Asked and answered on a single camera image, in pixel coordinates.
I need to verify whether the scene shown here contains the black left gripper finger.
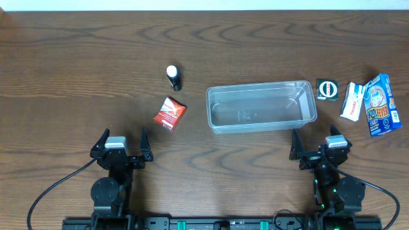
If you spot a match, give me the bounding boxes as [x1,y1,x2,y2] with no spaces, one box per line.
[90,128,110,158]
[139,128,153,161]

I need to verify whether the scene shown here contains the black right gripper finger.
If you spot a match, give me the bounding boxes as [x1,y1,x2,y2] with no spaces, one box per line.
[330,125,352,148]
[289,129,305,160]

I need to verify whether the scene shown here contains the red Panadol box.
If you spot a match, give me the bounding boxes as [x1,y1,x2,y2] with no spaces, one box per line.
[153,97,187,132]

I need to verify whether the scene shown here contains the clear plastic container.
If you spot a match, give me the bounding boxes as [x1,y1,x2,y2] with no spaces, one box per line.
[206,80,318,134]

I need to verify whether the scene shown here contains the black bottle white cap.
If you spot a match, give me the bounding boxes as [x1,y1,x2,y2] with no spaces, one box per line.
[166,65,181,91]

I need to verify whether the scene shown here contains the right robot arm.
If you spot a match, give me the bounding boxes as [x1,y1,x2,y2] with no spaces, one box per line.
[289,125,366,230]

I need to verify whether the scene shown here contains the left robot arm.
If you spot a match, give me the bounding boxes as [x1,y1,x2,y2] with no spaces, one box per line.
[89,128,153,230]

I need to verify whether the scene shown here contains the white Panadol box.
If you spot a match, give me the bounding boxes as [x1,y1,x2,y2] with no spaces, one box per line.
[340,82,366,122]

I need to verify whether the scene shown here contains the blue Kool Fever box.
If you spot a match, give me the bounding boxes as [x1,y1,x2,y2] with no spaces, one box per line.
[364,73,402,137]

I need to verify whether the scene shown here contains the black mounting rail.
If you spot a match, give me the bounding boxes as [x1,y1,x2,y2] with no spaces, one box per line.
[61,216,382,230]

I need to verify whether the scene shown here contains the right black cable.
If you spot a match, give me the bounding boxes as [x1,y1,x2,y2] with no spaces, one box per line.
[322,156,401,230]

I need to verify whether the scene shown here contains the black cable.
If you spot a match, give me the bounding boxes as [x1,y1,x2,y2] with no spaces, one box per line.
[26,158,98,230]
[322,156,401,230]

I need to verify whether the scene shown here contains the left black cable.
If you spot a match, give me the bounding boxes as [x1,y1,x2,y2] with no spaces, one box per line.
[26,158,98,230]

